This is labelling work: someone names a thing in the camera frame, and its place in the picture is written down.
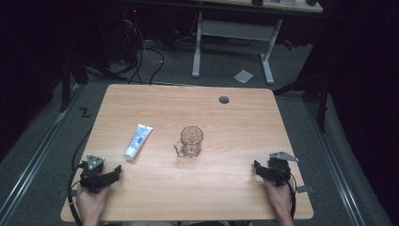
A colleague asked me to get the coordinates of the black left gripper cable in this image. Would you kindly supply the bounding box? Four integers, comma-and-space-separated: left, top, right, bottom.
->
67, 127, 94, 226

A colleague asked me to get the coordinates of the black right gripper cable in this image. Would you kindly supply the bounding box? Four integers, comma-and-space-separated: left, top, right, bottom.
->
285, 172, 298, 220

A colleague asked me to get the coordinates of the white-framed desk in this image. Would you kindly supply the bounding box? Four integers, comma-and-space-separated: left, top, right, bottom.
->
191, 0, 324, 86

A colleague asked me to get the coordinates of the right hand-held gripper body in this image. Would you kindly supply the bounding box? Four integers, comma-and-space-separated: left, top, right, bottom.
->
266, 151, 299, 188

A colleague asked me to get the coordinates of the person's right hand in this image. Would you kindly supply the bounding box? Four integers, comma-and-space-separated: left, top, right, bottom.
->
263, 178, 295, 226

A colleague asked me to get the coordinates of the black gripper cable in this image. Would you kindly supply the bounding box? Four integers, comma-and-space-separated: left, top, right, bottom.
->
285, 172, 298, 220
67, 127, 94, 226

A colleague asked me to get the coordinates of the clear glass mug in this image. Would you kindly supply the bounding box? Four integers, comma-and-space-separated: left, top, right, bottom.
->
173, 125, 204, 159

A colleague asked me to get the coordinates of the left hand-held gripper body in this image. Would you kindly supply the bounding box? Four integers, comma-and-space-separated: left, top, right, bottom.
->
79, 153, 108, 194

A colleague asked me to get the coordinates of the grey paper sheet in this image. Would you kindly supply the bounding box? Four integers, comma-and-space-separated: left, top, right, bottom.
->
232, 69, 254, 85

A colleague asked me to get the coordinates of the person's left hand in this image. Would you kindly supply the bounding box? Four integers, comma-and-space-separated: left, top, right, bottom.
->
75, 184, 111, 226

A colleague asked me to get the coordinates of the bundle of black floor cables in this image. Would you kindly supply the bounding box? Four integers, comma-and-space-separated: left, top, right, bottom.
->
106, 6, 201, 86

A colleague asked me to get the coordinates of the metal floor rail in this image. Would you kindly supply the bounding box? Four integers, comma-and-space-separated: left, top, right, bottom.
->
0, 83, 83, 220
305, 102, 366, 226

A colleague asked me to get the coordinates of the white and blue toothpaste tube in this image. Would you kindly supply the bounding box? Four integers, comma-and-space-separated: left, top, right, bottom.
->
123, 123, 154, 161

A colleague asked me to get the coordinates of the black metal stand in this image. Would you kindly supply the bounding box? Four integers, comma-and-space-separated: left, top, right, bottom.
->
272, 72, 330, 133
58, 46, 128, 113

